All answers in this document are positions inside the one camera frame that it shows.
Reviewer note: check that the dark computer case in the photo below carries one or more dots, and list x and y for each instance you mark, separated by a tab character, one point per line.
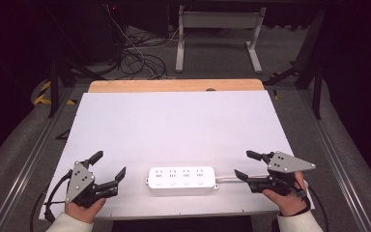
101	32

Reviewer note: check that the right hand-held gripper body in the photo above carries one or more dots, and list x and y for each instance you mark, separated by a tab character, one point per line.
286	164

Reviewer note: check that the white metal stand frame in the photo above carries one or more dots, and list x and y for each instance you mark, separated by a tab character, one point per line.
219	20

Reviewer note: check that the black metal stand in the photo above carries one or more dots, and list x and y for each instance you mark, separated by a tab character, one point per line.
317	80

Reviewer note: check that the black tripod stand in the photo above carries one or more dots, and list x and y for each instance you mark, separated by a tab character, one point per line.
55	83

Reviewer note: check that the aluminium floor rail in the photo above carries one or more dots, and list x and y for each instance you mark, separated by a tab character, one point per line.
29	161
335	161

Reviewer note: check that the white table board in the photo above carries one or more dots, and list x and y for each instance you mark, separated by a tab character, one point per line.
174	129

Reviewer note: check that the person's left hand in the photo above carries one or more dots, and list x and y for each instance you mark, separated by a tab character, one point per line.
83	211

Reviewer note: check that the yellow black hazard tape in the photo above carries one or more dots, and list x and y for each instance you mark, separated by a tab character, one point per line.
45	96

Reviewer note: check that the white power strip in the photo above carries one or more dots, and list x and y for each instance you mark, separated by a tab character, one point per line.
182	179

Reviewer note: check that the person's right hand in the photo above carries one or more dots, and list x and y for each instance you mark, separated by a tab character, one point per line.
286	201

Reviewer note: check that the wooden table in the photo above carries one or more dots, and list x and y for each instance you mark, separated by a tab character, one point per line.
174	85

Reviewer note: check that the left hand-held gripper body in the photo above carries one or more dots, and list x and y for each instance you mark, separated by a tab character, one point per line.
79	180

